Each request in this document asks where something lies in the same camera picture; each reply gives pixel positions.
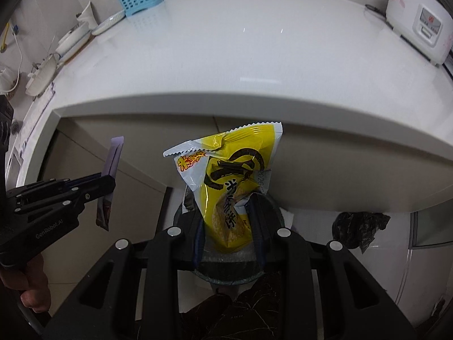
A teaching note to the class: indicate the large white bowl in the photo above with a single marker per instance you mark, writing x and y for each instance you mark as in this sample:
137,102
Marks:
72,40

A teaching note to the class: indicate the black round trash bin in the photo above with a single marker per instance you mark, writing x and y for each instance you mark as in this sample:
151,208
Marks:
230,277

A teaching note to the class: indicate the purple stick packet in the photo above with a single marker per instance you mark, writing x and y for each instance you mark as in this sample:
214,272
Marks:
114,156

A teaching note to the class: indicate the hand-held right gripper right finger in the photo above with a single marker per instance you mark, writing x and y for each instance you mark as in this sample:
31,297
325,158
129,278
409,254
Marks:
258,226

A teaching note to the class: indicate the black plastic bag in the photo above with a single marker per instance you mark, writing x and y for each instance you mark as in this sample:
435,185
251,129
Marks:
357,230

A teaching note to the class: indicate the person's left hand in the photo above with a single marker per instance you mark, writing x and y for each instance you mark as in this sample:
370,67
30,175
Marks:
35,283

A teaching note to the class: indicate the yellow snack packet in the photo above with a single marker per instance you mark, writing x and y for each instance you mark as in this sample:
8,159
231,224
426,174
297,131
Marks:
226,184

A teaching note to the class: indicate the white quilted dish cloth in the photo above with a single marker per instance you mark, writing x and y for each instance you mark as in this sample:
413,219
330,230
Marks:
32,127

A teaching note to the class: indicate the white flowered rice cooker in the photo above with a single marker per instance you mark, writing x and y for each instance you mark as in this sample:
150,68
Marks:
417,17

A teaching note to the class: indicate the wooden trivet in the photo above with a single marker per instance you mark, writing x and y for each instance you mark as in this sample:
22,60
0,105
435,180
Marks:
79,51

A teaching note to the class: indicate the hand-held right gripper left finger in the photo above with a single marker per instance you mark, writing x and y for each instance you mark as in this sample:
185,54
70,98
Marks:
152,272

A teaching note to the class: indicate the blue patterned plate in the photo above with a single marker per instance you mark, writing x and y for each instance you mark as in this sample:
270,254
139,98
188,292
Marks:
108,24

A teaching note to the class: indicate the white cone cup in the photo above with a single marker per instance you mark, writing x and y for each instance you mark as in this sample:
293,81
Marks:
88,17

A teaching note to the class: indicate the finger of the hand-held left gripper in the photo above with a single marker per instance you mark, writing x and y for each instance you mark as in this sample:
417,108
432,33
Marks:
46,186
95,187

